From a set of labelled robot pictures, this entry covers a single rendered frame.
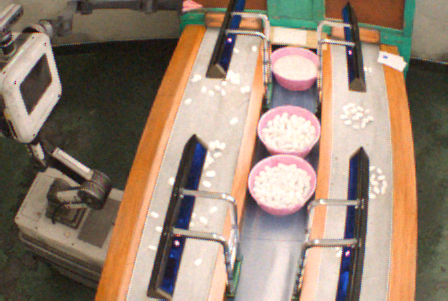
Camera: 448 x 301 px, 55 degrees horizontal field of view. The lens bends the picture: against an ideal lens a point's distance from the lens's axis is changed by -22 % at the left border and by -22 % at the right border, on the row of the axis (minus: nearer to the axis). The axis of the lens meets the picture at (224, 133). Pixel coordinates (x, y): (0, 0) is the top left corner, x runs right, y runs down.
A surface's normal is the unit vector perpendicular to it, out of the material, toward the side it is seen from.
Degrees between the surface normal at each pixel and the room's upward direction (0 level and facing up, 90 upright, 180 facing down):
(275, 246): 0
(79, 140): 0
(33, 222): 1
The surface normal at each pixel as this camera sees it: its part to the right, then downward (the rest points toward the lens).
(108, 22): -0.14, 0.72
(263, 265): -0.07, -0.69
